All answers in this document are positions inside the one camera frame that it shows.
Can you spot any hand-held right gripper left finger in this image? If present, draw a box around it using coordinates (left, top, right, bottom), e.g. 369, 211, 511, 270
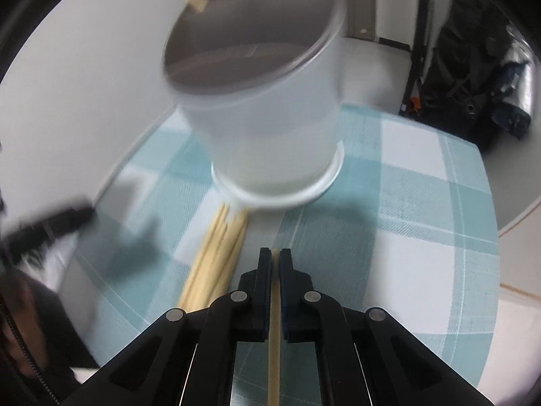
63, 247, 272, 406

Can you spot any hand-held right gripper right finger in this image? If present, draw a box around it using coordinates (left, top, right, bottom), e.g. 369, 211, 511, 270
279, 248, 483, 406

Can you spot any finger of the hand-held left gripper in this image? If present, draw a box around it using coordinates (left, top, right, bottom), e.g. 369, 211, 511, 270
6, 205, 94, 260

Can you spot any pile of wooden chopsticks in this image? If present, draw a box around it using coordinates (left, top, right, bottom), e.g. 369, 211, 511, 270
178, 203, 251, 310

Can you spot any white plastic utensil holder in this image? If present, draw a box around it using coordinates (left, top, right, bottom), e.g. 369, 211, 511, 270
163, 0, 348, 211

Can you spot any person's dark jacket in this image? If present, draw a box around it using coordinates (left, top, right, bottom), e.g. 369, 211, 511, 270
0, 268, 100, 406

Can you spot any teal checked tablecloth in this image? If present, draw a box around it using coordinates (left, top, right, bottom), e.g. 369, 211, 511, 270
80, 101, 501, 406

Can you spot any black jacket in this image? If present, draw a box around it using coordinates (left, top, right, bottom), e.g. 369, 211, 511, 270
416, 0, 531, 151

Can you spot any silver foil bag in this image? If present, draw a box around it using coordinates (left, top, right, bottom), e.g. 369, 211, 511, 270
492, 23, 535, 140

